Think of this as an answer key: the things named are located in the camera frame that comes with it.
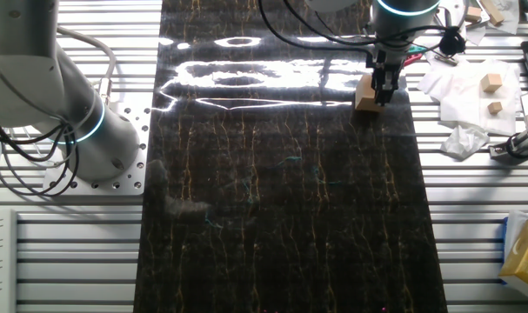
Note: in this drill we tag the white power strip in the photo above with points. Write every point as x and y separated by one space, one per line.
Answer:
0 261

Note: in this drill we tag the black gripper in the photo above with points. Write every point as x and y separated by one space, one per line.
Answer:
385 61

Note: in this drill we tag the tiny wooden cube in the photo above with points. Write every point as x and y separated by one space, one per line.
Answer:
495 108

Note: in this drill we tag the pale wooden cube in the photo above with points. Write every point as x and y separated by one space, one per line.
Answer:
492 82

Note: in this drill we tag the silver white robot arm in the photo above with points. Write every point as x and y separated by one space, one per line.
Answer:
94 130

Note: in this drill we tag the flat wooden bar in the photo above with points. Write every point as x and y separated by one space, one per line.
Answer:
473 14

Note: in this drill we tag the red clothespin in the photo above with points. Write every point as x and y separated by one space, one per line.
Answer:
413 58

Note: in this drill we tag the long wooden stick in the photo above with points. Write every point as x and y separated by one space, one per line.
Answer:
493 12

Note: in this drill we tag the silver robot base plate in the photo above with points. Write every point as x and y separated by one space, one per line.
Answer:
128 182

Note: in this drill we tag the grey metal clothespin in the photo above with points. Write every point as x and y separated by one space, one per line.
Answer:
447 60

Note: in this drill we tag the yellow tissue pack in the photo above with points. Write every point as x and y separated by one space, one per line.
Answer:
526 256

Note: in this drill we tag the small silver camera mount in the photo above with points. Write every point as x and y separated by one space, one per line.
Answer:
522 141

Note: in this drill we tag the white printed paper sheet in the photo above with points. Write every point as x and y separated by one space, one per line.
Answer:
509 17

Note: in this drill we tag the small wooden cube block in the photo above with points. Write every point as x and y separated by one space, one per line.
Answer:
365 97

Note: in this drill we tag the teal clothespin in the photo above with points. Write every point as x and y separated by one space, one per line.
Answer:
416 48

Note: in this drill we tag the black gold-veined marble mat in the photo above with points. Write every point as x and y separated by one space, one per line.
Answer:
268 217

